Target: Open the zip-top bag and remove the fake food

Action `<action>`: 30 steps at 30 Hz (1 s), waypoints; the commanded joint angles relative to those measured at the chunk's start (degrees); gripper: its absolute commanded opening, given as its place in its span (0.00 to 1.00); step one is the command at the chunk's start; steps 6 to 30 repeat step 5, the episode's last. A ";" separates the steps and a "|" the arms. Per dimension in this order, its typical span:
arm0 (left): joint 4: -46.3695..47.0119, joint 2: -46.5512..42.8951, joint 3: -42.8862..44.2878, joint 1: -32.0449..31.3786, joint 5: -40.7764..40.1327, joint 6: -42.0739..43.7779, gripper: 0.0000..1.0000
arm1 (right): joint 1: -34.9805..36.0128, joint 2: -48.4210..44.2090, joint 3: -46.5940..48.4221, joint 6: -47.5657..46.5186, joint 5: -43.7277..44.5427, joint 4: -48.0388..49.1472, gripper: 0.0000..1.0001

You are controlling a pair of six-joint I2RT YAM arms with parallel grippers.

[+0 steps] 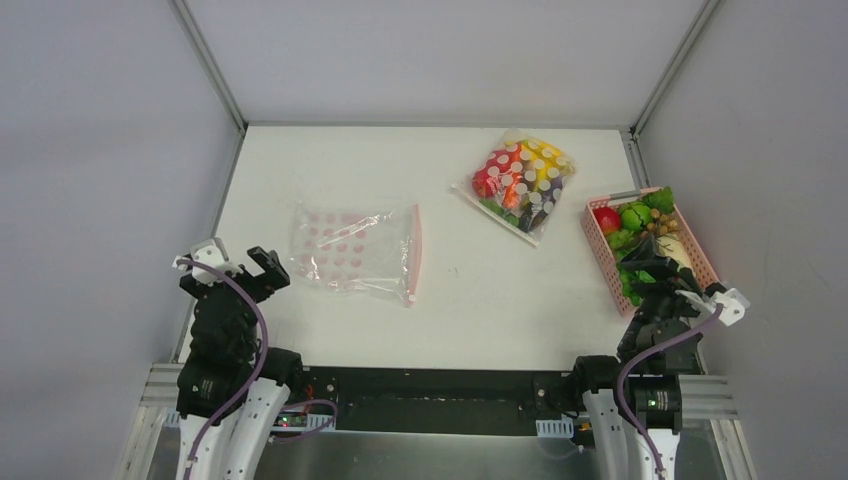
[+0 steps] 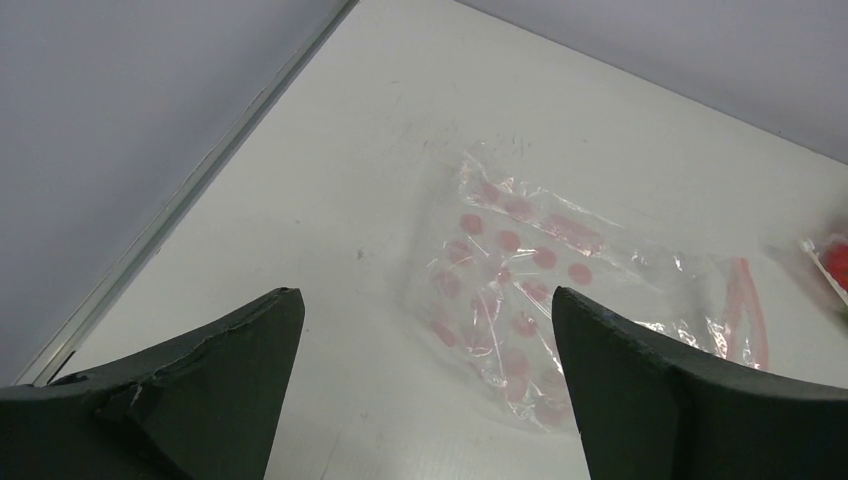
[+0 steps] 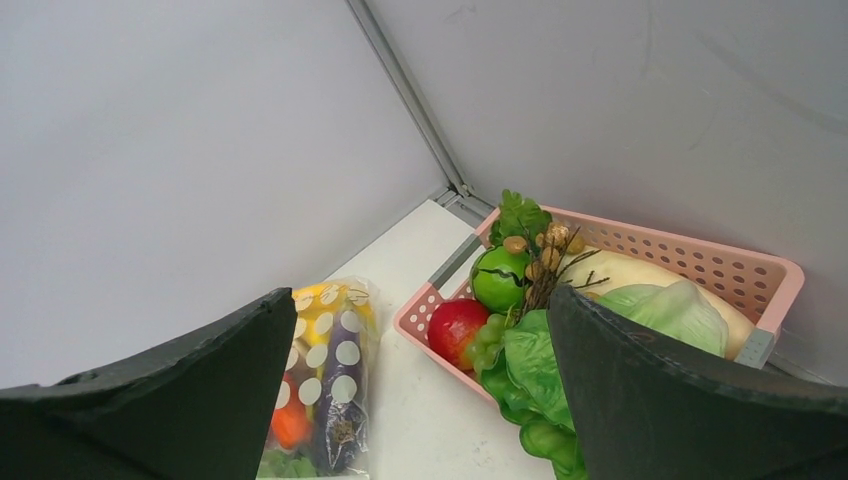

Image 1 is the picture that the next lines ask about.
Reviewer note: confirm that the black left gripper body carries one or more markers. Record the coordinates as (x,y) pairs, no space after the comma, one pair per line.
(234,283)

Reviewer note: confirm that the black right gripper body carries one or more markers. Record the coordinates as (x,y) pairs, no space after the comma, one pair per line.
(669,287)

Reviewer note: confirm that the green fake cabbage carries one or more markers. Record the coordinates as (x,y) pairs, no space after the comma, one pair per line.
(633,276)

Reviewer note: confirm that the white fake radish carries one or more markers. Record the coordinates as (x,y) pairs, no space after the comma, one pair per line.
(671,246)

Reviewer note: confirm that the green fake grapes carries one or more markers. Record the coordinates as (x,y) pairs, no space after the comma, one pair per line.
(621,240)

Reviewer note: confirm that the brown fake longan bunch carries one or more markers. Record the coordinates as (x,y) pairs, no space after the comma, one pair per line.
(661,224)

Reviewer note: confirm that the green fake watermelon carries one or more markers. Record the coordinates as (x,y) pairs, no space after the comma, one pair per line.
(635,216)

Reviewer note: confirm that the red fake pomegranate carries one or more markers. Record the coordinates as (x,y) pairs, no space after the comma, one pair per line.
(608,220)

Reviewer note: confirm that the green fake lettuce leaf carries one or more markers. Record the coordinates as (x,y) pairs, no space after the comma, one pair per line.
(662,200)

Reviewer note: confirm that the clear zip top bag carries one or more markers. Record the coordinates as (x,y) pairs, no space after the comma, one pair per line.
(375,251)

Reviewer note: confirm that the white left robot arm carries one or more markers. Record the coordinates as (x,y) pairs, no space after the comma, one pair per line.
(233,383)

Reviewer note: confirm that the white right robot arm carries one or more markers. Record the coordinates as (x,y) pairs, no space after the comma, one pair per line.
(634,398)

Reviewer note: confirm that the pink plastic basket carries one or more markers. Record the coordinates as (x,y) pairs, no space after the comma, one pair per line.
(607,259)

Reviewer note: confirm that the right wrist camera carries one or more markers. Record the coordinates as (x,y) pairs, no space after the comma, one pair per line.
(734,304)

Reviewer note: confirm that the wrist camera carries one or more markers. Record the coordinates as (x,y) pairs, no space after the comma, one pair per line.
(734,304)
(212,253)

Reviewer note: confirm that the aluminium frame front rail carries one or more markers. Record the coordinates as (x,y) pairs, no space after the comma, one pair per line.
(160,389)

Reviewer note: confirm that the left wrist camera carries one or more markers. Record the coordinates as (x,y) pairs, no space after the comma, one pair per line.
(212,253)

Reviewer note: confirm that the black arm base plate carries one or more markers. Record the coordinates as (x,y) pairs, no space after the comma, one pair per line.
(438,401)

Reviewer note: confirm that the aluminium frame corner post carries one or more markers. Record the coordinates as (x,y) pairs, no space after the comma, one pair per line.
(206,58)

